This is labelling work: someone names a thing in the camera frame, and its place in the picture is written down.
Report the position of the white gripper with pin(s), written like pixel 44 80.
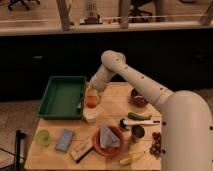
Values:
pixel 99 81

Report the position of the red orange apple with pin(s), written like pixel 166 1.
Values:
pixel 91 101

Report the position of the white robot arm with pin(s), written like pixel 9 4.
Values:
pixel 187 121

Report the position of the metal cup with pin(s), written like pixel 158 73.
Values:
pixel 137 133

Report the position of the green plastic tray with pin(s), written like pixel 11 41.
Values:
pixel 63 98

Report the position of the green cucumber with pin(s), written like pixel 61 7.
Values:
pixel 138 117

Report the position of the dark red bowl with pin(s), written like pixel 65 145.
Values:
pixel 138 99

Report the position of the grey folded cloth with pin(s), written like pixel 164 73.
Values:
pixel 108 138

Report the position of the blue sponge block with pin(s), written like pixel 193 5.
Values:
pixel 64 140

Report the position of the wooden brush block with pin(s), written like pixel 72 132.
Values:
pixel 82 149

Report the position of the orange plastic bowl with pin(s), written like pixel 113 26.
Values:
pixel 109 151

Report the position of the white model on shelf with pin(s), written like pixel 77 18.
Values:
pixel 91 15

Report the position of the yellow banana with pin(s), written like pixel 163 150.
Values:
pixel 129 159

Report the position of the purple grape bunch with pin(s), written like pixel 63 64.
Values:
pixel 155 148

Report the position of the black stand left of table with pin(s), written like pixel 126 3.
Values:
pixel 18 138

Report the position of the black office chair right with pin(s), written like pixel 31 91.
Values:
pixel 136 10

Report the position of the black office chair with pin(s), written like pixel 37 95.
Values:
pixel 23 3
pixel 136 10

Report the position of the black office chair left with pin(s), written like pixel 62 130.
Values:
pixel 23 3

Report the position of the white handled black brush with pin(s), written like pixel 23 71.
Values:
pixel 125 123

